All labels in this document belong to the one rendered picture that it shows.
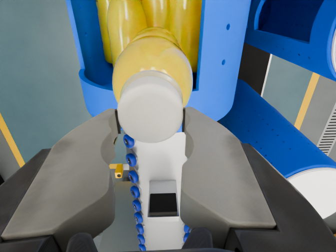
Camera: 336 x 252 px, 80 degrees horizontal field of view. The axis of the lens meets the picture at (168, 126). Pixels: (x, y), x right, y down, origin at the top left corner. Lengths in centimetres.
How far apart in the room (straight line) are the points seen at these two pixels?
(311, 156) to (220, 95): 55
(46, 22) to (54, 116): 70
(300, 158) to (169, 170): 43
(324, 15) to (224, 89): 35
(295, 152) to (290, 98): 114
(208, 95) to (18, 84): 170
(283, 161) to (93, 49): 66
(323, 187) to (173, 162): 49
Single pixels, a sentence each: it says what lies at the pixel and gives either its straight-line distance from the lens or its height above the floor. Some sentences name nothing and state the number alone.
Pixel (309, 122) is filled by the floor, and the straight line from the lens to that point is 213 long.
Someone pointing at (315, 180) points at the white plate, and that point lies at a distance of 80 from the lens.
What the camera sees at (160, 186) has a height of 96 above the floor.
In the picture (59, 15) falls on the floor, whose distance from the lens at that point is 161.
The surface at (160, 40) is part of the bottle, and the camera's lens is 17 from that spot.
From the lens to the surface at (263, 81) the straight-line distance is 156.
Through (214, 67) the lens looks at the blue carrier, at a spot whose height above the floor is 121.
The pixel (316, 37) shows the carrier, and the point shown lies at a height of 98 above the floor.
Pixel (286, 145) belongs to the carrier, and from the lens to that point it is 84.
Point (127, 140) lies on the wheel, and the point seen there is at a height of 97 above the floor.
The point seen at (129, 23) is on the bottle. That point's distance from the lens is 36.
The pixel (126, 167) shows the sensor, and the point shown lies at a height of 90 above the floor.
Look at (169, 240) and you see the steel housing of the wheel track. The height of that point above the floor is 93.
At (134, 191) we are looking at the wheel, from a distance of 76.
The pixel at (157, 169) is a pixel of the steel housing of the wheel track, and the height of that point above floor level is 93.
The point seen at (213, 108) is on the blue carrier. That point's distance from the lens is 31.
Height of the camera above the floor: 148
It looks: 59 degrees down
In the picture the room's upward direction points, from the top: 176 degrees clockwise
